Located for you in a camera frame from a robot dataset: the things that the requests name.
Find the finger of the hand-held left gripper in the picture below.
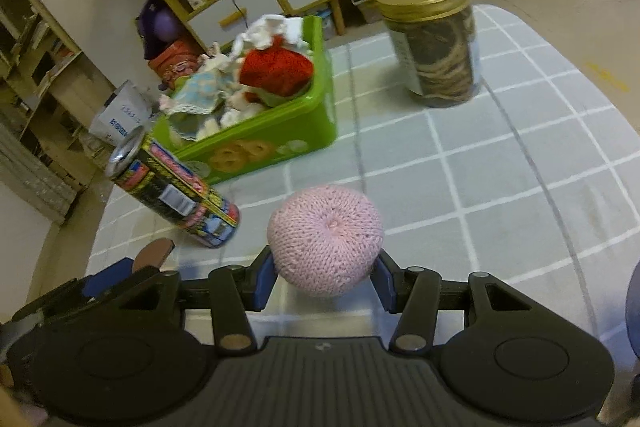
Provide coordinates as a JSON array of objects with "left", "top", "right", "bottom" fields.
[
  {"left": 81, "top": 258, "right": 137, "bottom": 300},
  {"left": 10, "top": 267, "right": 170, "bottom": 327}
]

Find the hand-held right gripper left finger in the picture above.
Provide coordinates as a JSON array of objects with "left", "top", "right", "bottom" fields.
[{"left": 125, "top": 249, "right": 278, "bottom": 354}]

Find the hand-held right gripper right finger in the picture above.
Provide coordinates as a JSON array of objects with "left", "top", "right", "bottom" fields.
[{"left": 372, "top": 251, "right": 535, "bottom": 354}]

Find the pink knitted ball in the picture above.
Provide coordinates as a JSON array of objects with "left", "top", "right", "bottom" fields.
[{"left": 266, "top": 183, "right": 386, "bottom": 299}]

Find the green plastic bin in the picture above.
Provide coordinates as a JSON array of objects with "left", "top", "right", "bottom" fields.
[{"left": 150, "top": 14, "right": 339, "bottom": 186}]

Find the red santa hat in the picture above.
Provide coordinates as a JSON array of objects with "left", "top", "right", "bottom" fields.
[{"left": 220, "top": 46, "right": 316, "bottom": 128}]

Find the white cloth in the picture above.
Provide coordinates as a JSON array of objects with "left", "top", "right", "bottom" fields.
[{"left": 234, "top": 13, "right": 307, "bottom": 55}]

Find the black printed tin can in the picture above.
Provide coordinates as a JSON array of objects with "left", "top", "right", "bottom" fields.
[{"left": 106, "top": 129, "right": 242, "bottom": 249}]

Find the grey checked tablecloth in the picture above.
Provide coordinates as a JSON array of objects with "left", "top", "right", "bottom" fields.
[{"left": 85, "top": 3, "right": 640, "bottom": 408}]

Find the white bag blue print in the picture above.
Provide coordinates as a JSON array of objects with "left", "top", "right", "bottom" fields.
[{"left": 89, "top": 79, "right": 155, "bottom": 148}]

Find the wooden shelf unit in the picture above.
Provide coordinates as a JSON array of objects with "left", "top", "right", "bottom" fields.
[{"left": 0, "top": 0, "right": 118, "bottom": 228}]

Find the red printed bag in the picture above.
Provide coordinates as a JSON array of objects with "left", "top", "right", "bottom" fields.
[{"left": 147, "top": 38, "right": 207, "bottom": 92}]

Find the clear jar gold lid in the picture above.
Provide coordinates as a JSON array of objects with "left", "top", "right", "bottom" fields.
[{"left": 375, "top": 0, "right": 484, "bottom": 109}]

